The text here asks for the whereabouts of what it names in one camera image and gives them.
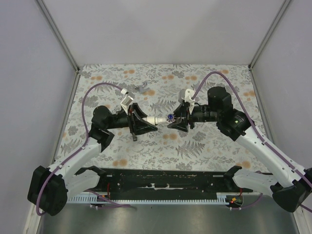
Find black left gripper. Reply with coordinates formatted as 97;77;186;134
106;103;158;136

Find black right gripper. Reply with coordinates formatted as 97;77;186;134
168;102;220;133

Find white faucet with chrome knob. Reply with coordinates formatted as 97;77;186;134
157;114;175;123

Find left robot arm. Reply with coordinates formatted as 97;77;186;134
27;103;166;216

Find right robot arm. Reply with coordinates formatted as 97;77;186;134
168;86;312;213

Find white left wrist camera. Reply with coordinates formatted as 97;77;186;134
120;88;135;113

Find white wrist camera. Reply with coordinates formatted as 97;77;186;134
120;88;135;113
178;89;195;106

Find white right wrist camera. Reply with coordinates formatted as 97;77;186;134
178;89;195;106

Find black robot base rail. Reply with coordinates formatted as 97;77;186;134
91;168;241;200

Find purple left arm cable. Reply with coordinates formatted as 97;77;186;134
35;82;134;216

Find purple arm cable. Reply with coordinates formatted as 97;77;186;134
35;82;134;216
191;72;312;213

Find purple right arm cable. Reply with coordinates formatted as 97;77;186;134
191;72;312;213

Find white slotted cable duct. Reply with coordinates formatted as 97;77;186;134
67;193;229;205

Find aluminium frame post left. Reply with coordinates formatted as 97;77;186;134
36;0;81;74

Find aluminium frame post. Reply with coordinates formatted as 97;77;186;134
248;0;293;69
36;0;81;74

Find aluminium frame post right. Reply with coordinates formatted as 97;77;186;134
248;0;293;69

